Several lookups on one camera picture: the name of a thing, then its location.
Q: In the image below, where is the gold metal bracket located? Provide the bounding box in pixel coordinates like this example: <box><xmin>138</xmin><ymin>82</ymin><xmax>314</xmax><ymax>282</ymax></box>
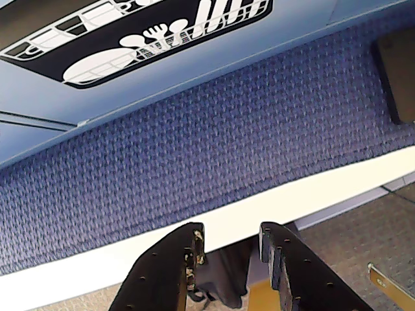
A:
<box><xmin>367</xmin><ymin>262</ymin><xmax>415</xmax><ymax>307</ymax></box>

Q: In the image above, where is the dishwasher door with rack sticker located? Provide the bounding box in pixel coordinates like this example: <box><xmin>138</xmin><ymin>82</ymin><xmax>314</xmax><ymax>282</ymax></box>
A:
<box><xmin>0</xmin><ymin>0</ymin><xmax>338</xmax><ymax>126</ymax></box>

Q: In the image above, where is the blue toy kitchen unit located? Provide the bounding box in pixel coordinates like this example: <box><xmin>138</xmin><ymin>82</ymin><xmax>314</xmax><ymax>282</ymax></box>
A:
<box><xmin>0</xmin><ymin>0</ymin><xmax>415</xmax><ymax>169</ymax></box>

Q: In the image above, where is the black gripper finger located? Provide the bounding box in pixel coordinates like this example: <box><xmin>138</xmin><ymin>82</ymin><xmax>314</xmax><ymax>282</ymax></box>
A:
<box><xmin>108</xmin><ymin>222</ymin><xmax>206</xmax><ymax>311</ymax></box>
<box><xmin>258</xmin><ymin>222</ymin><xmax>374</xmax><ymax>311</ymax></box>

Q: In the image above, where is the brown wooden board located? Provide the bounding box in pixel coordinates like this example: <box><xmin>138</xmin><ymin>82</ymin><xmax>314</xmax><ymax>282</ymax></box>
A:
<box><xmin>371</xmin><ymin>30</ymin><xmax>415</xmax><ymax>126</ymax></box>

